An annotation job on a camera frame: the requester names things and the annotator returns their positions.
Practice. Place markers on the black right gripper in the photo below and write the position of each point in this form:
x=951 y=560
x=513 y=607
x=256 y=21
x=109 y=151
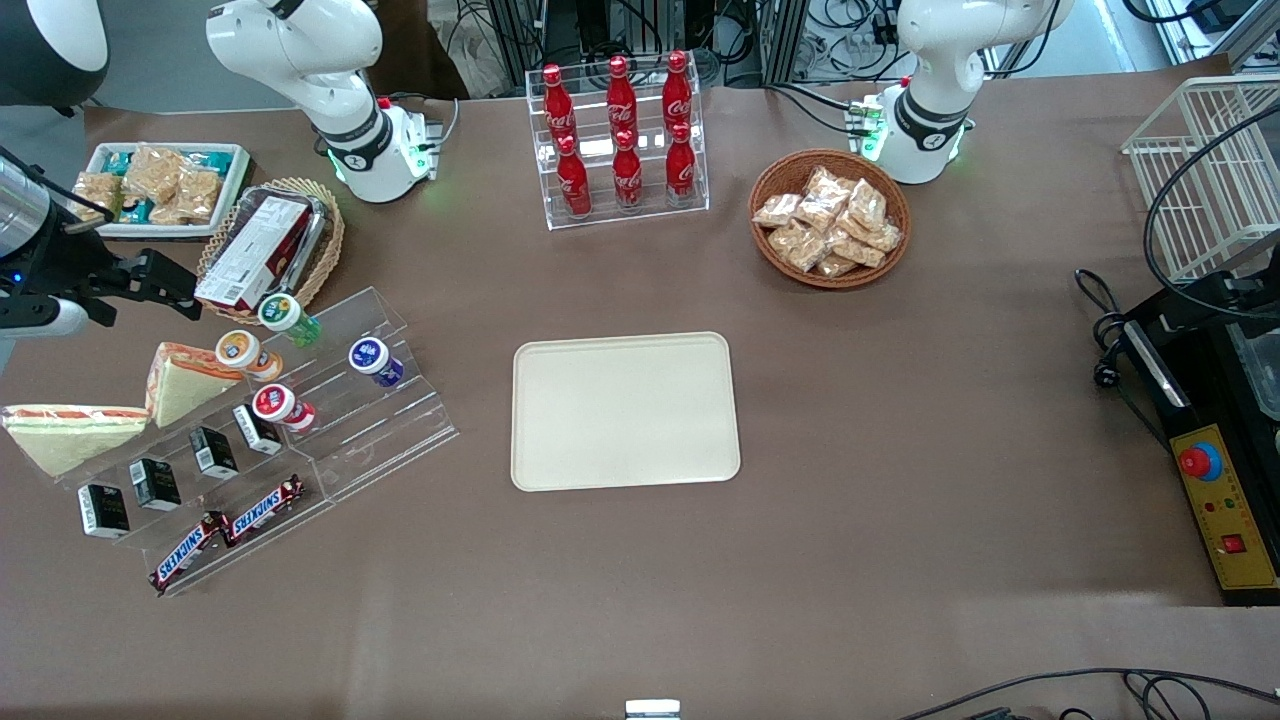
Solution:
x=62 y=262

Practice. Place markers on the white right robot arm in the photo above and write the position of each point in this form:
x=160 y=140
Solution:
x=340 y=60

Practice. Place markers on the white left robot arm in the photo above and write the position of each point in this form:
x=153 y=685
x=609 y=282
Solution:
x=935 y=90

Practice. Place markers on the orange gum bottle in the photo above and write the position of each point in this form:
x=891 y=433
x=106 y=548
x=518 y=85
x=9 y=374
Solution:
x=240 y=350

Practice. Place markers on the red gum bottle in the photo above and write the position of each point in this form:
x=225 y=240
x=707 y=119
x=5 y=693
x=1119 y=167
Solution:
x=273 y=403

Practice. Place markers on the purple gum bottle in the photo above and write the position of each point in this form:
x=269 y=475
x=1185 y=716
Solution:
x=370 y=356

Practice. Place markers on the beige plastic tray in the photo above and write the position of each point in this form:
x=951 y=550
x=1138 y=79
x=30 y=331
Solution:
x=625 y=410

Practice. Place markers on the red and white box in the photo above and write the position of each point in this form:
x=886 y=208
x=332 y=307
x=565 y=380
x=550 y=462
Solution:
x=255 y=250

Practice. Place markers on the triangular packaged sandwich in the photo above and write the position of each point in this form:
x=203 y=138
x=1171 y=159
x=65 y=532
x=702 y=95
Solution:
x=185 y=385
x=70 y=435

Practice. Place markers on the clear bag of crackers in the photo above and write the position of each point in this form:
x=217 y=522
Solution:
x=152 y=172
x=190 y=195
x=97 y=195

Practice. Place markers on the white rectangular dish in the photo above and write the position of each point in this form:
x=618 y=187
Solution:
x=232 y=190

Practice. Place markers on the dark clear-wrapped package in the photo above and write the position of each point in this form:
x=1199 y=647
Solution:
x=312 y=235

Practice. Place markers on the oval wicker basket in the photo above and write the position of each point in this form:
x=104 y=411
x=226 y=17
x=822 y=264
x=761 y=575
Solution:
x=328 y=250

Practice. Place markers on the small black carton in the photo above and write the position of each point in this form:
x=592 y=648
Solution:
x=256 y=430
x=155 y=485
x=103 y=511
x=213 y=452

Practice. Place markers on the snickers bar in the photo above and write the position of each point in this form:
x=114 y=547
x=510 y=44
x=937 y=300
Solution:
x=185 y=553
x=262 y=508

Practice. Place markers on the clear acrylic tiered stand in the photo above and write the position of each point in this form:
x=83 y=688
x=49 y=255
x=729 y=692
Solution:
x=370 y=440

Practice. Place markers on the crumpled beige cloth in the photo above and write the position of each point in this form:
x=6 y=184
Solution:
x=480 y=60

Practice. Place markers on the red cola bottle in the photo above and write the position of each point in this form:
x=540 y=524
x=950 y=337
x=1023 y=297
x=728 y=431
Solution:
x=621 y=95
x=677 y=92
x=557 y=105
x=627 y=172
x=573 y=180
x=681 y=165

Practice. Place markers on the clear acrylic bottle rack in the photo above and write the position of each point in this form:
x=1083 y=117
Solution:
x=690 y=195

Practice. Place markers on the clear bag of brown snacks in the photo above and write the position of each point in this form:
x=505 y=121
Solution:
x=862 y=250
x=777 y=210
x=867 y=203
x=797 y=245
x=824 y=198
x=836 y=266

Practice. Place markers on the round wicker basket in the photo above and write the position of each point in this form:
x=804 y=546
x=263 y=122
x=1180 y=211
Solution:
x=785 y=175

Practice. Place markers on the red emergency stop button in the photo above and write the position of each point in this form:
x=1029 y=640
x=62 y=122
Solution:
x=1199 y=460

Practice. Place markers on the black machine housing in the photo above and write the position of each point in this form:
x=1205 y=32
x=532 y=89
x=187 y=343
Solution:
x=1215 y=370

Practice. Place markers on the yellow control box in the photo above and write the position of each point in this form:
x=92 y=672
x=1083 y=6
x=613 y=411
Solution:
x=1235 y=520

